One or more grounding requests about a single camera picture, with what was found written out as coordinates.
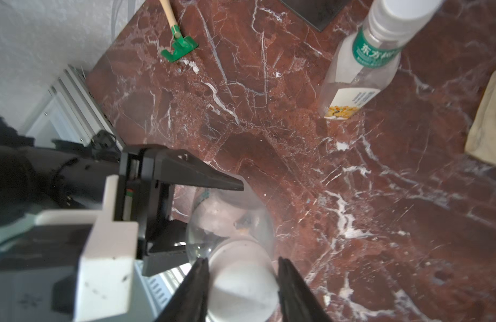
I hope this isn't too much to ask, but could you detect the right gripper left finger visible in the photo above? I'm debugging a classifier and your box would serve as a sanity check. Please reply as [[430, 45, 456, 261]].
[[155, 258, 210, 322]]

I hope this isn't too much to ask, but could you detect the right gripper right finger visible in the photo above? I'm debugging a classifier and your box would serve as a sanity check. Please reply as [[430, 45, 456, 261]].
[[277, 257, 332, 322]]

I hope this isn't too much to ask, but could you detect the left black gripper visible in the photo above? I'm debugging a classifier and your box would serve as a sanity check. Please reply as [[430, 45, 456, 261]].
[[114, 145, 244, 277]]

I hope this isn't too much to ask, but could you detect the white bottle cap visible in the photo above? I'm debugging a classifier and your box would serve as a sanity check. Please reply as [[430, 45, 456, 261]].
[[208, 239, 279, 321], [367, 0, 443, 42]]

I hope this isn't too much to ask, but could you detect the clear bottle with blue label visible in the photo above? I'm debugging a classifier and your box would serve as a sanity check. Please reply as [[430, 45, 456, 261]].
[[186, 174, 275, 264]]

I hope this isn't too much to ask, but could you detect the clear bottle with yellow label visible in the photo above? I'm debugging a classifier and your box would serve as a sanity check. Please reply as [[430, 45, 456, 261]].
[[317, 22, 402, 120]]

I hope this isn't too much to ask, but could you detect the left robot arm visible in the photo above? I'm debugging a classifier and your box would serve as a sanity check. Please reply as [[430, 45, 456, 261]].
[[0, 117, 244, 276]]

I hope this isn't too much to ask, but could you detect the pink artificial blossom tree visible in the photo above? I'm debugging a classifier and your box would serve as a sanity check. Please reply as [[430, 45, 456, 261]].
[[280, 0, 349, 32]]

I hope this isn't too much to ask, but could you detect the beige work glove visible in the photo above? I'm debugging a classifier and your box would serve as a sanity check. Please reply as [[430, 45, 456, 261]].
[[465, 70, 496, 167]]

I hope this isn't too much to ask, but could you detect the green toy rake wooden handle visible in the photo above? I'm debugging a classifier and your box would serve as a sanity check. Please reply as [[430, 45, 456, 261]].
[[159, 0, 198, 63]]

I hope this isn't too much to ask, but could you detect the aluminium mounting rail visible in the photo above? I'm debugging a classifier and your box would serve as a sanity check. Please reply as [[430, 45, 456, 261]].
[[17, 64, 126, 150]]

